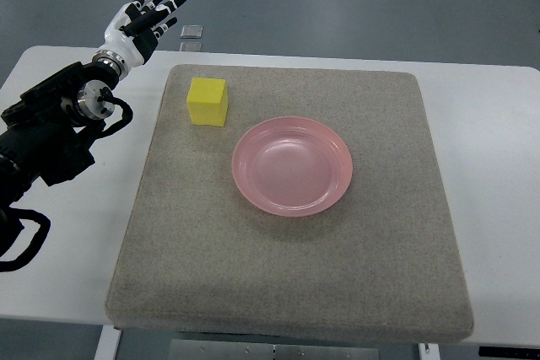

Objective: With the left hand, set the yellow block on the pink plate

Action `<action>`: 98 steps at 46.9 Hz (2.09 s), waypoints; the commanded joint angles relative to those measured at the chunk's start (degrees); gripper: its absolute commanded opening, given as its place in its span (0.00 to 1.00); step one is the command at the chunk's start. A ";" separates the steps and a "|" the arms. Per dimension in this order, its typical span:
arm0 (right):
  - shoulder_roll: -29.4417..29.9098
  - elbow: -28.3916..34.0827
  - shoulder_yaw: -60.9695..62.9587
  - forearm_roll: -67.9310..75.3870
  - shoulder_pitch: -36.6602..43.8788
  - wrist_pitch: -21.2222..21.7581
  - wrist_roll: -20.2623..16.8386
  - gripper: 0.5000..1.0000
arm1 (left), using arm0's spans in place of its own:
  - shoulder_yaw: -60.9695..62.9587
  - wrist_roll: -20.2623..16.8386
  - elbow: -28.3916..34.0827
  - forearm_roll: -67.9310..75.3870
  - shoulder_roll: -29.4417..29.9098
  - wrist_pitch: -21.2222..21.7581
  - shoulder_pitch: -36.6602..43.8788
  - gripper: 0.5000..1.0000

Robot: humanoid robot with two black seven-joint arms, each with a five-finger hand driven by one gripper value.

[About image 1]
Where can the lower floor socket plate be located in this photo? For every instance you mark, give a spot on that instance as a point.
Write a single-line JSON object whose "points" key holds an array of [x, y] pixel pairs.
{"points": [[191, 46]]}

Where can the floor socket plate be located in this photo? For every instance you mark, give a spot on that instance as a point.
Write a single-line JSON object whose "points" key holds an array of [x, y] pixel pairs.
{"points": [[191, 32], [191, 46]]}

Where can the beige fabric mat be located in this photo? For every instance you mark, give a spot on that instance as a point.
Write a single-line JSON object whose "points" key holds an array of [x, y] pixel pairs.
{"points": [[382, 264]]}

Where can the pink plate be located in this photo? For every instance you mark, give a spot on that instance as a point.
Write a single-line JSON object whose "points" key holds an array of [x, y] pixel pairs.
{"points": [[292, 166]]}

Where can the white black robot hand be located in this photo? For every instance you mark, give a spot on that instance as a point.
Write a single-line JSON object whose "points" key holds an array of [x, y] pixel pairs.
{"points": [[134, 33]]}

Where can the white left table leg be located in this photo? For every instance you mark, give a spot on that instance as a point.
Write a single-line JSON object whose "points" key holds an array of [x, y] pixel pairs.
{"points": [[108, 343]]}

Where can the yellow foam block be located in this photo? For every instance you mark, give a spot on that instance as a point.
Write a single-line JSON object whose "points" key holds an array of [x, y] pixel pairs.
{"points": [[207, 101]]}

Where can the white table leg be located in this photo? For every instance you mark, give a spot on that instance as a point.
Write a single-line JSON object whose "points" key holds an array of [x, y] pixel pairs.
{"points": [[429, 351], [108, 343]]}

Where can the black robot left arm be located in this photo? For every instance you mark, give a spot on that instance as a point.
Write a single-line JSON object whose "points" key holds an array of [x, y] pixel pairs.
{"points": [[50, 131]]}

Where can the white right table leg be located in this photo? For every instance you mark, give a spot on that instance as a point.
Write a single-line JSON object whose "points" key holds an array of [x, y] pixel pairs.
{"points": [[429, 351]]}

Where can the upper floor socket plate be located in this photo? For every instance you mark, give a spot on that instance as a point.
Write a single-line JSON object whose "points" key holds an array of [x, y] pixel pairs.
{"points": [[191, 32]]}

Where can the grey metal table base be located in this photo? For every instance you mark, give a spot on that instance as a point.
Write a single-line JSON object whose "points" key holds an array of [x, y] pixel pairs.
{"points": [[191, 349]]}

